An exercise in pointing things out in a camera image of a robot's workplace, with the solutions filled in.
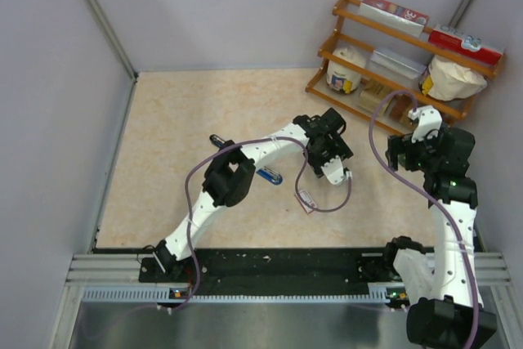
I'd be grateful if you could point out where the silver grey long box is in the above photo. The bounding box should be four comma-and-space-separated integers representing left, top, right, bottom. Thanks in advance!
366, 47, 426, 89

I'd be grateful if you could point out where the red white wrap box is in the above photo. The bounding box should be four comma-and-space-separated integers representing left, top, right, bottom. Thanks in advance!
428, 24, 504, 66

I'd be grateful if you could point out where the aluminium frame rail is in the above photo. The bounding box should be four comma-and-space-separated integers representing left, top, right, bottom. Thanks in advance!
65, 253, 512, 286

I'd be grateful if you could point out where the grey slotted cable duct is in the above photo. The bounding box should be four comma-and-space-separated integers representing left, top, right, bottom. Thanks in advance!
82, 284, 408, 305

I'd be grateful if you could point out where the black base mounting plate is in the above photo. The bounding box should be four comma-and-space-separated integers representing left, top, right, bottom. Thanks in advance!
138, 247, 432, 296

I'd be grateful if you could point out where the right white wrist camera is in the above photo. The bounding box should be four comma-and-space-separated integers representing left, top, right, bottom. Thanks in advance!
408, 105, 442, 143

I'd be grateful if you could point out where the dark brown cardboard box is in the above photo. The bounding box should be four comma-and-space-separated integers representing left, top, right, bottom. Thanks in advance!
389, 95, 415, 130

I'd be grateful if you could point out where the white bag with yellow label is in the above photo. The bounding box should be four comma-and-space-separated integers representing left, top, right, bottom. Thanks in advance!
419, 56, 487, 101

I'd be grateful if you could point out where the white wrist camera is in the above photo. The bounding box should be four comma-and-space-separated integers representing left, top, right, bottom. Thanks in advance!
320, 155, 352, 186
408, 105, 442, 143

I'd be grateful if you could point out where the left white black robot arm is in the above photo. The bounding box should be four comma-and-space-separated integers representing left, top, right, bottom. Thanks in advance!
153, 108, 354, 281

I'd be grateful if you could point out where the red foil roll box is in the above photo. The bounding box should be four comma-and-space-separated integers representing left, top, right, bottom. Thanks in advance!
359, 0, 430, 38

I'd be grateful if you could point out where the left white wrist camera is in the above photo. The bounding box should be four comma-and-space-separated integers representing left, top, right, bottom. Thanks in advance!
320, 155, 352, 186

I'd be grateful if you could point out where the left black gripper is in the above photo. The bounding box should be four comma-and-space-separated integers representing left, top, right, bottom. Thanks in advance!
303, 133, 351, 178

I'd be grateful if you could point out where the wooden three-tier shelf rack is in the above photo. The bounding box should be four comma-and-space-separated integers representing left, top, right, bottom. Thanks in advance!
306, 0, 506, 133

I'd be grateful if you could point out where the white jar with label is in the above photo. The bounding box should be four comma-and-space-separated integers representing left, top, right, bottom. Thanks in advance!
326, 46, 367, 94

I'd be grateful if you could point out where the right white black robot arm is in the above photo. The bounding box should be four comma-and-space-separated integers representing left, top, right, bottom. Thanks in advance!
381, 127, 498, 348

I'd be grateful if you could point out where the light brown cardboard box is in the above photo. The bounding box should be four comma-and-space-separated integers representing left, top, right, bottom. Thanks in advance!
358, 79, 393, 113

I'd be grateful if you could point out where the blue metal stapler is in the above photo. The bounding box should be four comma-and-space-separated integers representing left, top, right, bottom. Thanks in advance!
209, 134, 283, 186

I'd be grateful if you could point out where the red white staple box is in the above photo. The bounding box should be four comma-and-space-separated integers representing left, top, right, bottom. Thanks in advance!
295, 190, 318, 214

